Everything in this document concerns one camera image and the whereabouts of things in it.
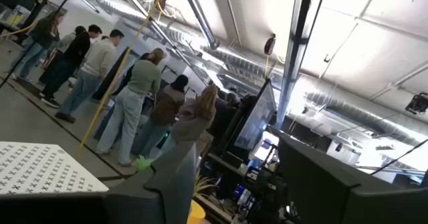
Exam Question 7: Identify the monitor on black stand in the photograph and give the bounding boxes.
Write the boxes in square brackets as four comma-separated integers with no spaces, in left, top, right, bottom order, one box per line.
[233,79,278,150]

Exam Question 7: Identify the potted succulent in patterned pot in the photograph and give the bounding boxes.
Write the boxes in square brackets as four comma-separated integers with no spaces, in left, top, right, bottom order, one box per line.
[132,154,220,200]

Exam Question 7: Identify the white perforated metal shelf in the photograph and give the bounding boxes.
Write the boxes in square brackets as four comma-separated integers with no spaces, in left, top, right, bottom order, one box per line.
[0,141,110,196]

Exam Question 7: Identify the thin black pole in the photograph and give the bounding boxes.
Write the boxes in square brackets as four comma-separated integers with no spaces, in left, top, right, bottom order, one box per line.
[0,0,84,90]

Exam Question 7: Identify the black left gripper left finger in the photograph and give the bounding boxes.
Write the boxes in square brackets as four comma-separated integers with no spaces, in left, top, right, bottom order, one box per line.
[0,140,199,224]

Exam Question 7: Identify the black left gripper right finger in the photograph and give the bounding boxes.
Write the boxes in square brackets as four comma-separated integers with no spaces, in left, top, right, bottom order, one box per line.
[277,133,428,224]

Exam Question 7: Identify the yellow hanging cable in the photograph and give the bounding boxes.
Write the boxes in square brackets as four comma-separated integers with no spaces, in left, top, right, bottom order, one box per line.
[77,0,170,153]

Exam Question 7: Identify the silver ventilation duct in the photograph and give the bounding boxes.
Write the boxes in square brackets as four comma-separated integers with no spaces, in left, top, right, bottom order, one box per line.
[302,89,428,146]

